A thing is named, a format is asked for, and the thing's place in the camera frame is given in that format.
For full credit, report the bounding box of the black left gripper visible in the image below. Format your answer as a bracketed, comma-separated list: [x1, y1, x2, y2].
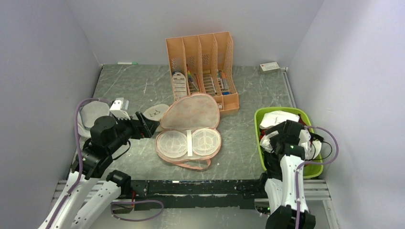
[108, 110, 160, 153]

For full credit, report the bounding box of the white satin bra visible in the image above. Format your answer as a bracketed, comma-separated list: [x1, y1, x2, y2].
[259, 128, 317, 160]

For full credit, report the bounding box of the floral mesh laundry bag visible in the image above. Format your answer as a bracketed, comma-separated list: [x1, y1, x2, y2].
[155, 93, 222, 170]

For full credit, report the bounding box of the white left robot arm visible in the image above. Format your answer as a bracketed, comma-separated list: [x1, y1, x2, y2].
[40, 112, 160, 229]

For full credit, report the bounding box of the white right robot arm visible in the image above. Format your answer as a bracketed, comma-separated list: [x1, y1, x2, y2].
[257, 120, 316, 229]

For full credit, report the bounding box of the round beige mesh laundry bag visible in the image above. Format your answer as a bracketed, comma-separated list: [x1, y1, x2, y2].
[143, 104, 169, 122]

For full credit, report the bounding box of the grey round laundry bag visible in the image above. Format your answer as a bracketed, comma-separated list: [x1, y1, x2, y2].
[77, 101, 110, 138]

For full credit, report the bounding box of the white cloth in basket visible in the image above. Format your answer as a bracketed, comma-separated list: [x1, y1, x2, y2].
[259, 110, 300, 129]

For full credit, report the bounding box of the green plastic basket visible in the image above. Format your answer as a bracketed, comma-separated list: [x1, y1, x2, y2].
[255, 107, 324, 179]

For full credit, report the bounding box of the white card pack in organizer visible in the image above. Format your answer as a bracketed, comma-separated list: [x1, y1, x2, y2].
[171, 71, 188, 101]

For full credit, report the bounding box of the green white marker pen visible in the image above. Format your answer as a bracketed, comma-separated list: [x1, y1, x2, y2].
[117, 62, 138, 65]

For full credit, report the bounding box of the small white box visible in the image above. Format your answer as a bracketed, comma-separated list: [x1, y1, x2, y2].
[260, 62, 280, 73]

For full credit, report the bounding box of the orange plastic file organizer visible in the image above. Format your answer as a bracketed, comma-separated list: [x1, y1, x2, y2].
[165, 31, 239, 115]

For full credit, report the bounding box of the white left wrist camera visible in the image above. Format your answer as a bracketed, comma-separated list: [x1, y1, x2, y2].
[109, 97, 130, 120]

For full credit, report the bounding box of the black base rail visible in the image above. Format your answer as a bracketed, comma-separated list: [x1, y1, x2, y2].
[118, 179, 268, 210]

